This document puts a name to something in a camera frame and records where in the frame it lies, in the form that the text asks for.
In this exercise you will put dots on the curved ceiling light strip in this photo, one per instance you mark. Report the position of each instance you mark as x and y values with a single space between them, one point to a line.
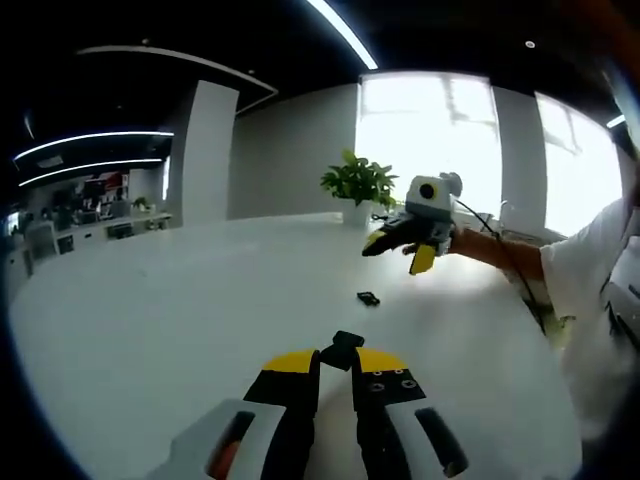
90 137

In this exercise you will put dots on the row of white office desks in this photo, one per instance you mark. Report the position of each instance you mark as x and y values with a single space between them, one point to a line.
100 230

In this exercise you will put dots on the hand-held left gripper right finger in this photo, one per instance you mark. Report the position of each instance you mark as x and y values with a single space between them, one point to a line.
385 400

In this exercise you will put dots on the black plastic buckle part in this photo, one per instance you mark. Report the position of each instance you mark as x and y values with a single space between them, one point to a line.
368 298
342 350

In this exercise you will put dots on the person's white shirt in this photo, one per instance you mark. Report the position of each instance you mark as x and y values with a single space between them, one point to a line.
585 280

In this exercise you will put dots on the potted green plant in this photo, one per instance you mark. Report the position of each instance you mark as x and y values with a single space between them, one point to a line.
360 180

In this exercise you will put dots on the grey chest device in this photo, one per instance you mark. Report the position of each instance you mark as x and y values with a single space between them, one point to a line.
625 305

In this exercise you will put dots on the long ceiling light strip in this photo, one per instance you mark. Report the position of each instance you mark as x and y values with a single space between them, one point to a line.
345 32

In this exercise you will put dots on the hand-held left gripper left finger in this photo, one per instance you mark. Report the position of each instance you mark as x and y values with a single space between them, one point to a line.
285 400

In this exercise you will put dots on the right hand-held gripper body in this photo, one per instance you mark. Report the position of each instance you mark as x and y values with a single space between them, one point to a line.
430 200

